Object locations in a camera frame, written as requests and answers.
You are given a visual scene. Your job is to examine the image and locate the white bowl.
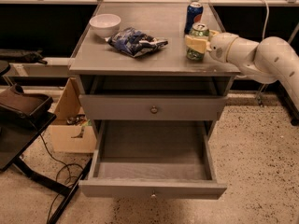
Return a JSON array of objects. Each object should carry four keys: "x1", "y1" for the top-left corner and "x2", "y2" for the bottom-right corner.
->
[{"x1": 89, "y1": 14, "x2": 121, "y2": 38}]

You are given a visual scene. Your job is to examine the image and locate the open grey middle drawer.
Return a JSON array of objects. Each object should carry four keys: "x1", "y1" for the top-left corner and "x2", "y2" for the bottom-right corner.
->
[{"x1": 79, "y1": 120, "x2": 227, "y2": 199}]

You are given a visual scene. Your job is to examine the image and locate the black floor cable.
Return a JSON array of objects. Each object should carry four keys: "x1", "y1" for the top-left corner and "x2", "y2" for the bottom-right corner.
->
[{"x1": 37, "y1": 133, "x2": 85, "y2": 224}]

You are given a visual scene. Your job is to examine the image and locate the blue pepsi can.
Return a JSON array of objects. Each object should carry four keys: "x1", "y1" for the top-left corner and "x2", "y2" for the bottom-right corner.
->
[{"x1": 184, "y1": 2, "x2": 204, "y2": 34}]

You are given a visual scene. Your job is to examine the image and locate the blue chip bag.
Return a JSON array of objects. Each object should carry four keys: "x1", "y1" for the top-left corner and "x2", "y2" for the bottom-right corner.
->
[{"x1": 106, "y1": 27, "x2": 168, "y2": 58}]

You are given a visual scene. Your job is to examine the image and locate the brown tray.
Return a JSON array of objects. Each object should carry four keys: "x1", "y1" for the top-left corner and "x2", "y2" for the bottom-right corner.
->
[{"x1": 0, "y1": 84, "x2": 53, "y2": 120}]

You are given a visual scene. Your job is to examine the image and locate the grey drawer cabinet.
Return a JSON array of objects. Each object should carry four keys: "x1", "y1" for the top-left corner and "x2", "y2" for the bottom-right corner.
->
[{"x1": 68, "y1": 2, "x2": 243, "y2": 201}]

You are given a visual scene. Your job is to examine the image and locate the green soda can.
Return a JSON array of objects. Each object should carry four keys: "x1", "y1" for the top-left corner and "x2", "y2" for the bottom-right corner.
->
[{"x1": 186, "y1": 22, "x2": 209, "y2": 61}]

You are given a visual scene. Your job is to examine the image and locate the cardboard box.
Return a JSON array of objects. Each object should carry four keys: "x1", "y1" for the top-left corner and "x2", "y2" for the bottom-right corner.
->
[{"x1": 50, "y1": 78, "x2": 96, "y2": 153}]

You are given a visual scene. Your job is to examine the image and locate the closed grey top drawer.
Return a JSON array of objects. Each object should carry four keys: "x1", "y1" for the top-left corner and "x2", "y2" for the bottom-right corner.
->
[{"x1": 79, "y1": 94, "x2": 227, "y2": 120}]

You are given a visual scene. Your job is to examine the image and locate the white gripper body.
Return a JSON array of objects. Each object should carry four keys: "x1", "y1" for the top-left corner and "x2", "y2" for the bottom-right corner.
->
[{"x1": 209, "y1": 33, "x2": 238, "y2": 63}]

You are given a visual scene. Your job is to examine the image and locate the white hanging cable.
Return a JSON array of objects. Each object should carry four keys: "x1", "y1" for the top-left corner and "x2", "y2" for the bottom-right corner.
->
[{"x1": 235, "y1": 0, "x2": 271, "y2": 79}]

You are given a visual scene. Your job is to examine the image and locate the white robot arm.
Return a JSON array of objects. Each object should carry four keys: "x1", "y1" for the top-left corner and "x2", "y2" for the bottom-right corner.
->
[{"x1": 185, "y1": 31, "x2": 299, "y2": 109}]

